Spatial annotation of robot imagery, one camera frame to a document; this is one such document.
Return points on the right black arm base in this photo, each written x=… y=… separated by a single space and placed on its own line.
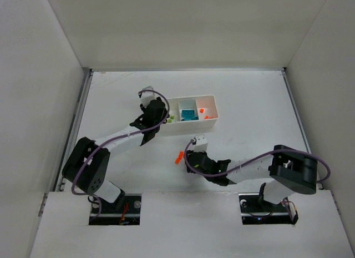
x=257 y=211

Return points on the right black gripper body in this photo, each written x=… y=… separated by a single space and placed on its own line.
x=194 y=163

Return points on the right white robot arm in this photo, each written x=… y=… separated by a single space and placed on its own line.
x=290 y=171

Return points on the long teal lego brick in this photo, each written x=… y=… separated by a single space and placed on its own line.
x=188 y=113

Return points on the square teal lego brick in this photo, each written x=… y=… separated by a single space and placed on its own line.
x=184 y=119

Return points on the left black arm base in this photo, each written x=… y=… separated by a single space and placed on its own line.
x=128 y=213

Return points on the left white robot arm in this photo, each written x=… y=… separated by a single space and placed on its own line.
x=87 y=164

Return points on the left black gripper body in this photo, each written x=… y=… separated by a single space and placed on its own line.
x=160 y=111

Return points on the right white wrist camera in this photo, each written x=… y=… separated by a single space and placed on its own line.
x=200 y=143

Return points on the white three-compartment container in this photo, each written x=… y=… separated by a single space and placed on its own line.
x=197 y=113

